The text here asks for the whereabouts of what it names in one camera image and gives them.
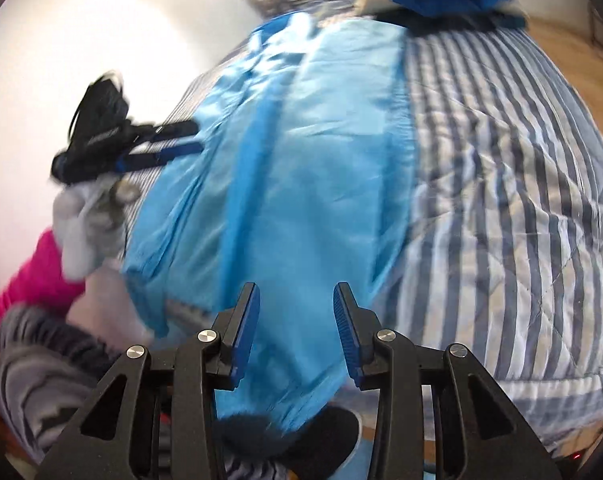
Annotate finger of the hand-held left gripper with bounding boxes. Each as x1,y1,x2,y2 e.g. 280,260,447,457
116,141,205,173
146,119,201,143

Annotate blue pinstriped coat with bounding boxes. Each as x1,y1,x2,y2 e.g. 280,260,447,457
122,12,417,433

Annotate grey white striped quilt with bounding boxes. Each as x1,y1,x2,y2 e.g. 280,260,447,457
119,25,603,453

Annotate person's striped pants leg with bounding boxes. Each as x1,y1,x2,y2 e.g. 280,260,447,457
0,305,292,480

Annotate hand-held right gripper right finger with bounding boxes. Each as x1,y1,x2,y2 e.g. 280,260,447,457
333,282,562,480

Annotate person's left forearm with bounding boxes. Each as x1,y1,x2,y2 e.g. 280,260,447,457
0,230,87,351

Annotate person's left hand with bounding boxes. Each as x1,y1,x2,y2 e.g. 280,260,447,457
52,180,132,281

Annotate bright blue garment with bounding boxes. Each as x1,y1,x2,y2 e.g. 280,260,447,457
386,0,529,31

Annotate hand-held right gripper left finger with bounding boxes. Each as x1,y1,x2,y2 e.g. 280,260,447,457
34,282,261,480

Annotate black shoe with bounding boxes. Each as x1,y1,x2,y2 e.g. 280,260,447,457
216,406,362,478

